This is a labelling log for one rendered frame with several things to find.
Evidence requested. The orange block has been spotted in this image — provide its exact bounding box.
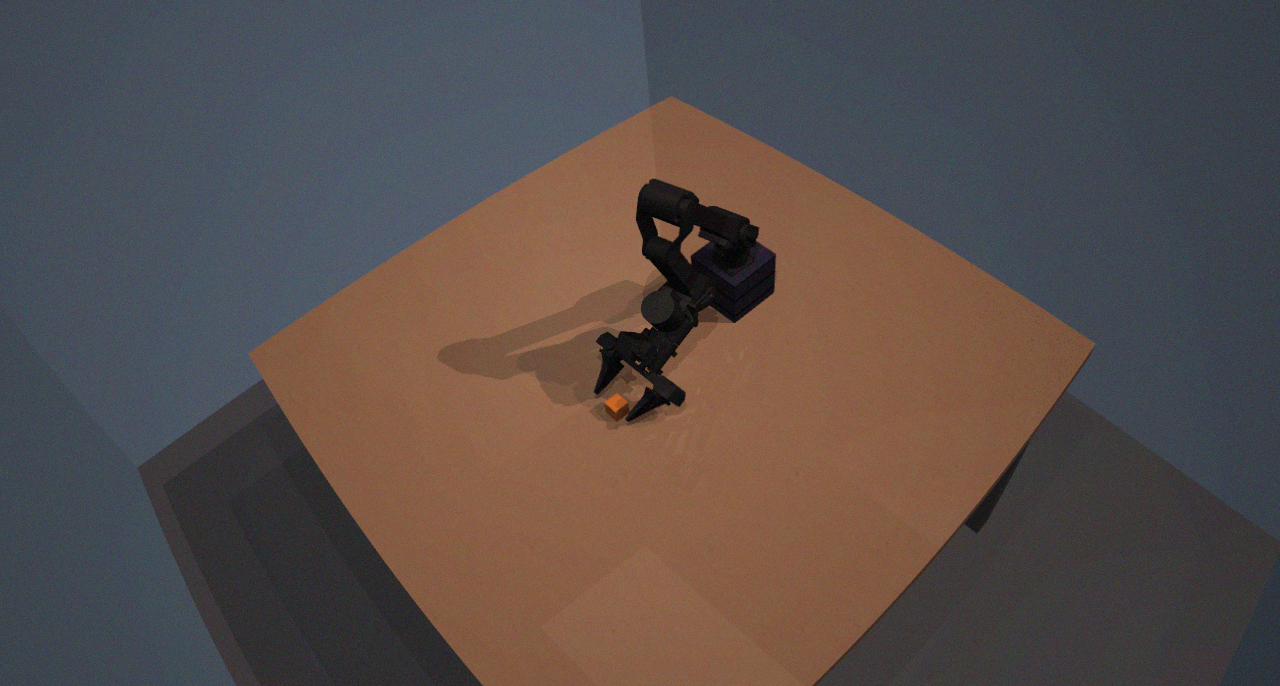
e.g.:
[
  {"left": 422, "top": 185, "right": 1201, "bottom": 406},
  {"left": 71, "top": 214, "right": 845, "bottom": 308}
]
[{"left": 604, "top": 393, "right": 628, "bottom": 422}]

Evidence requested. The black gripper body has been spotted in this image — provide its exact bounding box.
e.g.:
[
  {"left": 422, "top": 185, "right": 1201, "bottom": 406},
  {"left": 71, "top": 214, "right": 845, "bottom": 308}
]
[{"left": 596, "top": 326, "right": 686, "bottom": 407}]

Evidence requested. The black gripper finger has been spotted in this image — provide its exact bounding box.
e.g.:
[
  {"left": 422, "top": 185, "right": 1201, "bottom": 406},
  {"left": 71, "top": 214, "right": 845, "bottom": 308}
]
[
  {"left": 594, "top": 349, "right": 625, "bottom": 395},
  {"left": 625, "top": 387, "right": 669, "bottom": 421}
]

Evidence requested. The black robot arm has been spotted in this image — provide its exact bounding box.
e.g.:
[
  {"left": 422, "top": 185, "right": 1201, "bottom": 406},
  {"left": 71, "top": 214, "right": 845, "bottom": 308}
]
[{"left": 614, "top": 179, "right": 760, "bottom": 367}]

